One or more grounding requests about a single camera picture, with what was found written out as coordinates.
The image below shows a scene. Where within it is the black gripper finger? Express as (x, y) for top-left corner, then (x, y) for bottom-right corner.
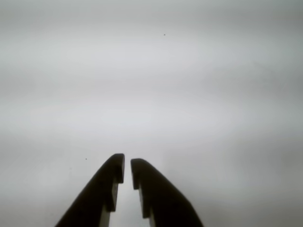
(130, 158), (205, 227)
(54, 153), (125, 227)

